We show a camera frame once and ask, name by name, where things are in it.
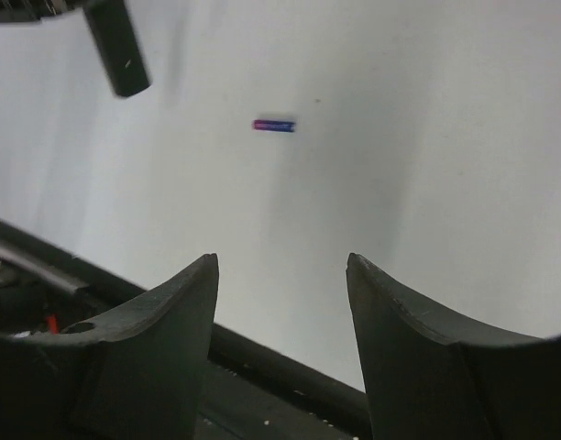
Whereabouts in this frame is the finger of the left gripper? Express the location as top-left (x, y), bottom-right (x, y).
top-left (0, 0), bottom-right (85, 24)

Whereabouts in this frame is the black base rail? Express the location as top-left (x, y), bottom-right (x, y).
top-left (0, 221), bottom-right (371, 439)

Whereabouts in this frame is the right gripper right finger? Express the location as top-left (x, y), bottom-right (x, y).
top-left (346, 254), bottom-right (561, 439)

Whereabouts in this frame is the purple blue battery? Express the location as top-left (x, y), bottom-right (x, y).
top-left (252, 119), bottom-right (296, 133)

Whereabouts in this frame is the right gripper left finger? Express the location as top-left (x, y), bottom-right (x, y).
top-left (0, 254), bottom-right (219, 439)

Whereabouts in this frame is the black remote control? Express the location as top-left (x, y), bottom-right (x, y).
top-left (83, 0), bottom-right (151, 98)

